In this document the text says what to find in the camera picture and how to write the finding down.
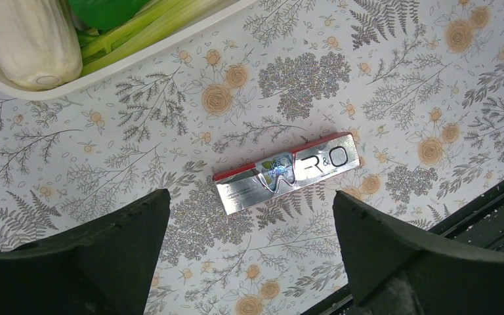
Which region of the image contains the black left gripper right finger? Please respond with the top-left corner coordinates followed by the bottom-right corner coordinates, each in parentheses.
top-left (333, 192), bottom-right (504, 314)

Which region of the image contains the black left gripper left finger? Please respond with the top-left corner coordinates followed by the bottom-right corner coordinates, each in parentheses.
top-left (0, 189), bottom-right (171, 314)

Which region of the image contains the red silver gum box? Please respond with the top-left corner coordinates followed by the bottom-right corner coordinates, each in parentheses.
top-left (213, 132), bottom-right (360, 215)

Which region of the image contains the floral tablecloth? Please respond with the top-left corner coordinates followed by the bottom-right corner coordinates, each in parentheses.
top-left (0, 1), bottom-right (504, 314)

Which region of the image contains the green leek stalk toy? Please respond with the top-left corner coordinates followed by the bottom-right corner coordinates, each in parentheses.
top-left (78, 1), bottom-right (223, 77)

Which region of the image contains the white vegetable tray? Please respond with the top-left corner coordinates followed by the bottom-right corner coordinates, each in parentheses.
top-left (0, 0), bottom-right (257, 102)

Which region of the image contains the white napa cabbage toy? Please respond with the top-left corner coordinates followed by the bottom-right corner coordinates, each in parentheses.
top-left (0, 1), bottom-right (83, 91)

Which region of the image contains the green bok choy toy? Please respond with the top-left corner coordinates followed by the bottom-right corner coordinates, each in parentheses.
top-left (68, 0), bottom-right (150, 30)

